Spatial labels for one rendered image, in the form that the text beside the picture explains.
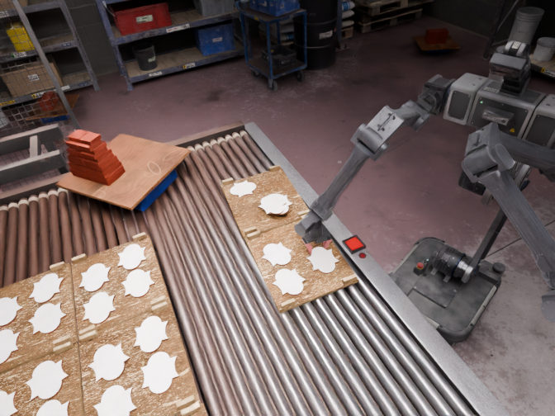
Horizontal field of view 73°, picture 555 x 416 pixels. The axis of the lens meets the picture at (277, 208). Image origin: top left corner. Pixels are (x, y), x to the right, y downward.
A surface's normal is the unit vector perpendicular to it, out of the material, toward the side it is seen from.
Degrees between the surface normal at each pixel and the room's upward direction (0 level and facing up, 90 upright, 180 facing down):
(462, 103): 90
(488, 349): 2
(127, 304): 0
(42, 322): 0
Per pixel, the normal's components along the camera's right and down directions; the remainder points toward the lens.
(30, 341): -0.07, -0.72
